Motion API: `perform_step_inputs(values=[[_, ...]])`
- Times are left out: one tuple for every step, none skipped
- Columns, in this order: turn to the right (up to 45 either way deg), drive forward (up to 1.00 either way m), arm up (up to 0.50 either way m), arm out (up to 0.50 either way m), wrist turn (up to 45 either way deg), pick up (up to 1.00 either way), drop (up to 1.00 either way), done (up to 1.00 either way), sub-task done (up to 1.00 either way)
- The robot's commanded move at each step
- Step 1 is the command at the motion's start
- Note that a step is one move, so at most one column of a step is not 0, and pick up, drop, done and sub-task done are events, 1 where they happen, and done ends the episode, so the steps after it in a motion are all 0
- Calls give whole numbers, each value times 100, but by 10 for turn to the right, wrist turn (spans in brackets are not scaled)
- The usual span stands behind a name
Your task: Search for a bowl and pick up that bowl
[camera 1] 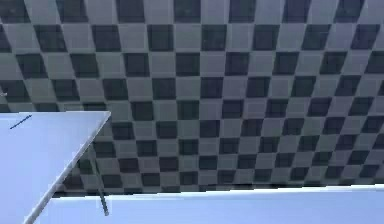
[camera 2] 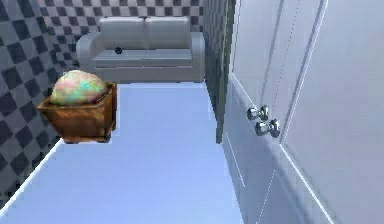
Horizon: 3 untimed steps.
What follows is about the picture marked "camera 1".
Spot thin black pen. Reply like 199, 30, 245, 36
9, 114, 33, 130

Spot white table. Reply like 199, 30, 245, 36
0, 110, 112, 224

